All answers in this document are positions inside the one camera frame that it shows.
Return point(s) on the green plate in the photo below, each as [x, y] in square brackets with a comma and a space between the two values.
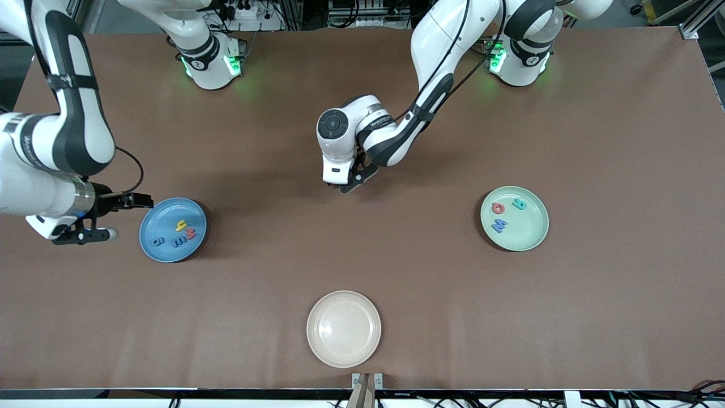
[524, 235]

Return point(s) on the red letter Q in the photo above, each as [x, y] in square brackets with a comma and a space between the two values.
[493, 208]

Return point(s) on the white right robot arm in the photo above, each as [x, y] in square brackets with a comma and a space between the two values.
[73, 124]

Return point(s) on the red letter w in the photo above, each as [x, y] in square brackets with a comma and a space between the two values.
[190, 234]

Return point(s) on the teal letter R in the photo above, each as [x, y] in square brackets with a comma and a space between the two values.
[518, 205]

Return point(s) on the brown table cover sheet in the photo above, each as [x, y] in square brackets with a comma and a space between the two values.
[623, 311]

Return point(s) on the yellow small letter h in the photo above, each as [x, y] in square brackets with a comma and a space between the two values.
[181, 226]

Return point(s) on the beige plate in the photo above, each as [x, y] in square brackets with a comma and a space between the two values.
[344, 328]

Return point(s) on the metal mount bracket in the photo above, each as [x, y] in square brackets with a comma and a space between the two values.
[367, 381]

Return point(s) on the white power strip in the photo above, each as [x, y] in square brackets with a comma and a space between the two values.
[260, 22]

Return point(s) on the blue letter g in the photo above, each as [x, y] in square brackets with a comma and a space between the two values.
[154, 241]

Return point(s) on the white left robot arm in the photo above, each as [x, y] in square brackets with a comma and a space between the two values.
[436, 39]

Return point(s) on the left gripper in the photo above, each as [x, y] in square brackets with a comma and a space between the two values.
[330, 184]

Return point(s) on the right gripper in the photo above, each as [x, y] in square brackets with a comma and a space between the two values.
[105, 203]

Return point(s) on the blue letter M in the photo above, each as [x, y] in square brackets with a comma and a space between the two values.
[498, 226]

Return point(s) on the aluminium frame profile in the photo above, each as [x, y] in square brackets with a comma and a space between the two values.
[692, 31]

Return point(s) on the blue letter e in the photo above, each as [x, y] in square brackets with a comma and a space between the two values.
[179, 243]

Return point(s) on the blue plate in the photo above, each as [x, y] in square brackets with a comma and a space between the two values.
[164, 218]

